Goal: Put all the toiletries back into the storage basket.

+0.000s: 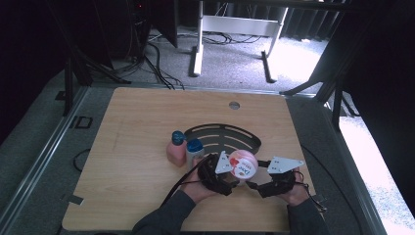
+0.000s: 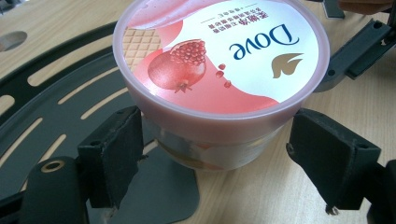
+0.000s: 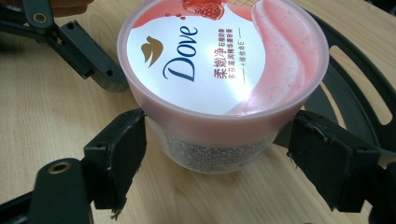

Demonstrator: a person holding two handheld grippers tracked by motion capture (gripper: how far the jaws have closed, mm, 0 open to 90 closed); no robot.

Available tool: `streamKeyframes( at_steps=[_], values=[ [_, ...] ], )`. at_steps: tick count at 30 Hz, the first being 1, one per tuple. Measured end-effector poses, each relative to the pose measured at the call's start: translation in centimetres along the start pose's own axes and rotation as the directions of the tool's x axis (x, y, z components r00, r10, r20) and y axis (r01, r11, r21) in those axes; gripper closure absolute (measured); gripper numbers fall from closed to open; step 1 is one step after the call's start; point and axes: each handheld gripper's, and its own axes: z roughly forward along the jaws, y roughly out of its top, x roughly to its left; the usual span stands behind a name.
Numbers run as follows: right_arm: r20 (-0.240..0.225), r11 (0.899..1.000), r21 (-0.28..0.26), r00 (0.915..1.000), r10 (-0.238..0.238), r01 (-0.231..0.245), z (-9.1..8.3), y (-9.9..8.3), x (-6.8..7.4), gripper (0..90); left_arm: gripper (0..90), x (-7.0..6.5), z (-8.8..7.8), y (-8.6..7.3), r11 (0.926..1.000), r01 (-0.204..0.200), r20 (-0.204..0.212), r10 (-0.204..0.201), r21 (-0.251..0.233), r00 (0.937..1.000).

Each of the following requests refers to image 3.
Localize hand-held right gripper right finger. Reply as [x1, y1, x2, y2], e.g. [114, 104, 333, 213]
[287, 109, 381, 214]

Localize pink jar with white lid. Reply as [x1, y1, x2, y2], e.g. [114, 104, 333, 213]
[116, 0, 331, 175]

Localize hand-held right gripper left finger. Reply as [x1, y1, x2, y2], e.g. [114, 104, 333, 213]
[83, 107, 148, 221]

